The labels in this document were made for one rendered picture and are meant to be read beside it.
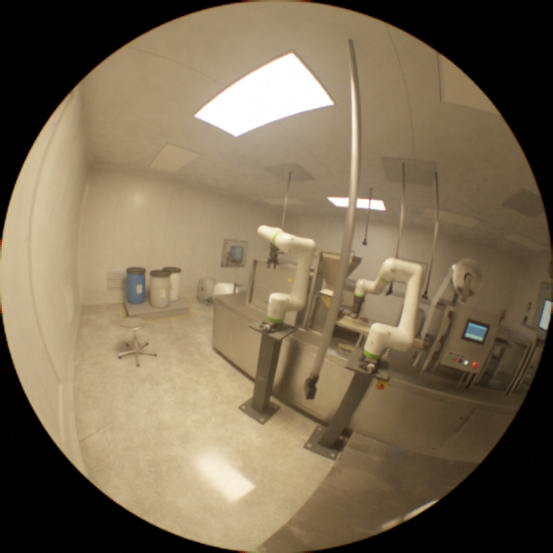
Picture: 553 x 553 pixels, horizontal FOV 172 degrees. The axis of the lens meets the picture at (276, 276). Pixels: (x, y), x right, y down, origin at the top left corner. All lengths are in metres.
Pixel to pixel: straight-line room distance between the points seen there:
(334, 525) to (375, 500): 0.19
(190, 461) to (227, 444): 0.34
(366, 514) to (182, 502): 1.05
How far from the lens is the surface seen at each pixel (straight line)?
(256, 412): 1.87
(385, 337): 1.07
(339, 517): 0.86
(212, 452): 1.64
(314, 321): 1.69
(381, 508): 0.94
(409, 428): 1.71
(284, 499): 1.54
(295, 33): 1.33
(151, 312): 3.43
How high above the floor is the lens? 1.49
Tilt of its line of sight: 9 degrees down
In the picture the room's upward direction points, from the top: 9 degrees clockwise
